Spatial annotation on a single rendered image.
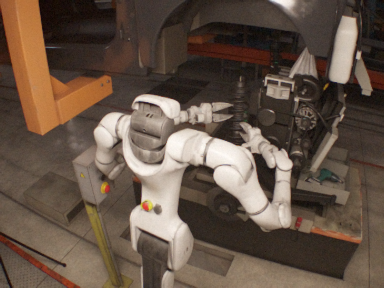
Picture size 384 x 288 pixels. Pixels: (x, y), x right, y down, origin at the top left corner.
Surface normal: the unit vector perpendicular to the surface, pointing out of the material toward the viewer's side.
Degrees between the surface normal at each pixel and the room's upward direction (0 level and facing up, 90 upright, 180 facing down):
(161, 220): 75
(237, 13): 90
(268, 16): 90
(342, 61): 92
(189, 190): 90
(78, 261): 0
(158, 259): 80
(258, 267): 0
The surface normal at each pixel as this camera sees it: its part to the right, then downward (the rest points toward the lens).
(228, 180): -0.44, 0.57
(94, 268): 0.00, -0.85
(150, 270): -0.47, 0.30
